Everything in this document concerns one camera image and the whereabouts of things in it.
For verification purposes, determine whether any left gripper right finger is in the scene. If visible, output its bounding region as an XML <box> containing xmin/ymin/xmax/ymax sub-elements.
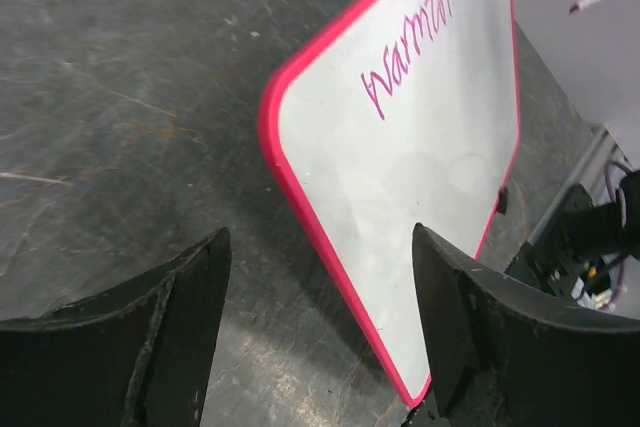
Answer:
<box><xmin>412</xmin><ymin>224</ymin><xmax>639</xmax><ymax>426</ymax></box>

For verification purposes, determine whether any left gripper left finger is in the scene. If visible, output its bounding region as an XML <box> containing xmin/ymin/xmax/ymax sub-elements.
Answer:
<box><xmin>1</xmin><ymin>229</ymin><xmax>231</xmax><ymax>426</ymax></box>

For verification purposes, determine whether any pink framed whiteboard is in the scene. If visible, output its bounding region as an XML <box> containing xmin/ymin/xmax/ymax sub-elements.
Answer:
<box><xmin>258</xmin><ymin>0</ymin><xmax>520</xmax><ymax>406</ymax></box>

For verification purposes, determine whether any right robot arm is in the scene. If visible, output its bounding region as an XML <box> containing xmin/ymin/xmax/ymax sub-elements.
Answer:
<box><xmin>532</xmin><ymin>171</ymin><xmax>639</xmax><ymax>274</ymax></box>

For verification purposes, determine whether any black whiteboard foot clip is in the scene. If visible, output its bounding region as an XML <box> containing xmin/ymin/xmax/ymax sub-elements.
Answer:
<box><xmin>496</xmin><ymin>187</ymin><xmax>509</xmax><ymax>215</ymax></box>

